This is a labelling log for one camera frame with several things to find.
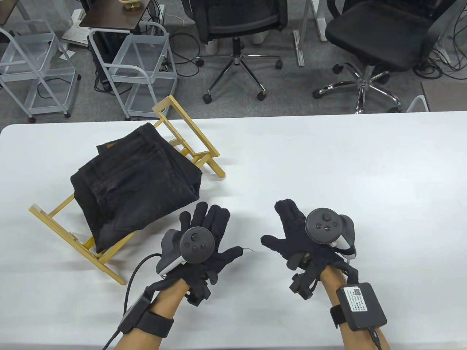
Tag person's left hand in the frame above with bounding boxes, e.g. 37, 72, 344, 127
148, 202, 243, 306

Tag white flat boxes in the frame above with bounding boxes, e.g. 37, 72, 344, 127
61, 9, 96, 47

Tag black glove cable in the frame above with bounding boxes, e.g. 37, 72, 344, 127
102, 253, 163, 350
368, 327, 384, 350

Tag black trousers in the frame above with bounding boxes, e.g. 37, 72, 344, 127
70, 123, 203, 254

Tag black computer tower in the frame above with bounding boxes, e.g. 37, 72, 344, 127
91, 31, 121, 92

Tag wooden book rack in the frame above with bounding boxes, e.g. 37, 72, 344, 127
28, 95, 225, 285

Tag white rounded frame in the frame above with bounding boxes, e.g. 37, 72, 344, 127
406, 95, 429, 113

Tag black floor cable loop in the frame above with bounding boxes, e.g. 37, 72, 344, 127
167, 29, 205, 78

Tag person's right hand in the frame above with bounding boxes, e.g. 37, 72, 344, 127
260, 199, 360, 300

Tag black strapped wrist module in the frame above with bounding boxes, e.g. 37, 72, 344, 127
120, 286, 174, 334

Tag person's left forearm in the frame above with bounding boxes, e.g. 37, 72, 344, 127
111, 281, 183, 350

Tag white desk leg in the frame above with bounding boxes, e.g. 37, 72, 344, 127
294, 0, 329, 67

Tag grey black hand controller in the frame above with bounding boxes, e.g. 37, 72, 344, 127
156, 227, 216, 275
305, 208, 356, 260

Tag black wide office chair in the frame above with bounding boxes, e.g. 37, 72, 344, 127
313, 0, 467, 114

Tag dark brown side table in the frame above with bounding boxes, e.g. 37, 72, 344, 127
80, 0, 152, 34

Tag brown tabletop edge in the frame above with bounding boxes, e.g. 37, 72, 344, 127
0, 0, 19, 26

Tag black mesh office chair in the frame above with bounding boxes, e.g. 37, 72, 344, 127
190, 0, 289, 104

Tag bundle of black floor cables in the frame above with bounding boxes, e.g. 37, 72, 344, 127
414, 35, 467, 80

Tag grey metal mesh cart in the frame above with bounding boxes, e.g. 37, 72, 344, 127
0, 18, 81, 123
89, 21, 178, 121

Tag black labelled wrist box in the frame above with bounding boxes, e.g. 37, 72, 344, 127
330, 283, 387, 331

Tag person's right forearm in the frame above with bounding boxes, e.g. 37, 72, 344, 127
319, 265, 391, 350

